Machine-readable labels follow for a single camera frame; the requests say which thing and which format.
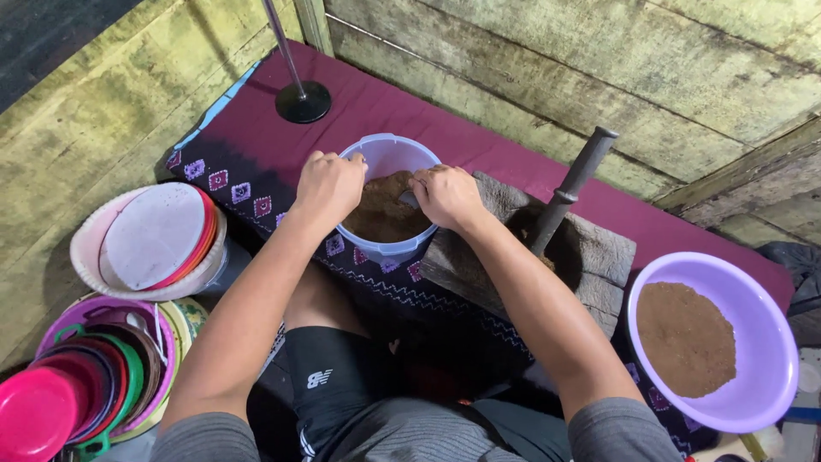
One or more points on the person's right hand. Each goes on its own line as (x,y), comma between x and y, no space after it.
(449,196)

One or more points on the person's left hand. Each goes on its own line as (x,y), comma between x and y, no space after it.
(329,186)

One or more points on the person's left fingers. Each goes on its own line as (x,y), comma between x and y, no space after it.
(343,160)

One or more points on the person's right fingers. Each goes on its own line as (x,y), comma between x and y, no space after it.
(426,183)

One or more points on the metal spoon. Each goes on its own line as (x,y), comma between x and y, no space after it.
(410,200)

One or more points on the clear plastic bucket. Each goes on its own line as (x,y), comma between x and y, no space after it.
(391,154)

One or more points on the brown powder in bucket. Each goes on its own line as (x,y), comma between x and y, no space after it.
(385,215)

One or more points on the maroon patterned cloth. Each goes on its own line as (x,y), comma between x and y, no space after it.
(397,115)

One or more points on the black round stand with pole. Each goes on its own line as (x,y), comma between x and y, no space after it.
(301,96)

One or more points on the wooden mortar block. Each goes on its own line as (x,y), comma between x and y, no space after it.
(590,269)

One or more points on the person's black shorts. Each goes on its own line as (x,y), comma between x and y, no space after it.
(340,378)

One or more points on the person's grey shirt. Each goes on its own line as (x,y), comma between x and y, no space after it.
(410,430)

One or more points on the white plastic basket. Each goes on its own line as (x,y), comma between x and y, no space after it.
(86,256)

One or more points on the brown powder in basin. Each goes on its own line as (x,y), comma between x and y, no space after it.
(686,340)

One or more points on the stack of colourful plastic bowls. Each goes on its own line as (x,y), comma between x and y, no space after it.
(83,378)

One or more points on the purple plastic basin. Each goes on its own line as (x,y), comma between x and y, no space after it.
(763,359)

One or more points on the black plastic bag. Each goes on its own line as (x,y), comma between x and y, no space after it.
(798,269)

